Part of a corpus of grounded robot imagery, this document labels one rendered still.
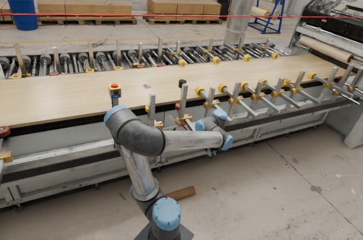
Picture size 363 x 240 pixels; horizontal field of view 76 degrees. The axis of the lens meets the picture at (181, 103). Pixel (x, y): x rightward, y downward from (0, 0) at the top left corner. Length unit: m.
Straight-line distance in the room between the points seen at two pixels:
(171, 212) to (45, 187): 1.38
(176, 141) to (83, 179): 1.55
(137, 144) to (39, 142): 1.25
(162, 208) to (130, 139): 0.55
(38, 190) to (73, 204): 0.31
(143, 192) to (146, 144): 0.50
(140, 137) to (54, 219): 1.68
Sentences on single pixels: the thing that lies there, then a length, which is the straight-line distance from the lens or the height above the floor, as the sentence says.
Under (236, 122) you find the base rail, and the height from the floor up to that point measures 0.70.
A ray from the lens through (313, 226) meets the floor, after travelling 2.71.
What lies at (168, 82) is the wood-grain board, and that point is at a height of 0.90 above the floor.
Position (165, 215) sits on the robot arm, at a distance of 1.30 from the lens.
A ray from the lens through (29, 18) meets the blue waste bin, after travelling 6.97.
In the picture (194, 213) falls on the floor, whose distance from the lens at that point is 2.36.
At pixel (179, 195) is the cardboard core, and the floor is 0.07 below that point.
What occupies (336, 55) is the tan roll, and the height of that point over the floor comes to 1.04.
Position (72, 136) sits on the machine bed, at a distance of 2.00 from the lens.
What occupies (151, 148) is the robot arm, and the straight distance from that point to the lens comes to 0.87.
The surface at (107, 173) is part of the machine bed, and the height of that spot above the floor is 0.17.
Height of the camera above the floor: 1.98
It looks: 33 degrees down
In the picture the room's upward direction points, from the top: 7 degrees clockwise
